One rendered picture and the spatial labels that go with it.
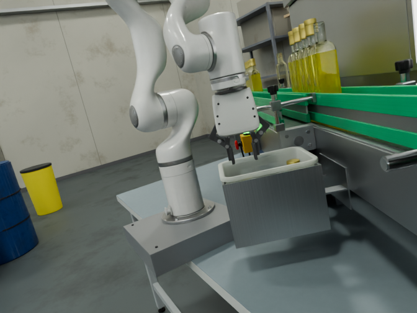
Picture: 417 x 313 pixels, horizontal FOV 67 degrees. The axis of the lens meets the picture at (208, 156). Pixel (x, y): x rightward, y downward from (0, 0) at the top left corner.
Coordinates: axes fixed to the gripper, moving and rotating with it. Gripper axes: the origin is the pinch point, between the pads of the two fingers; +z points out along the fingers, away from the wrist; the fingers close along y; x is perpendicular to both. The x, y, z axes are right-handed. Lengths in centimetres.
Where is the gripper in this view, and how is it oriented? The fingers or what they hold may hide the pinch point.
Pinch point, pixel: (243, 153)
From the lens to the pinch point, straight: 76.7
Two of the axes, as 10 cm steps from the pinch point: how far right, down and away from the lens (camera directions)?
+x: -0.5, 2.3, -9.7
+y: -9.8, 2.0, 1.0
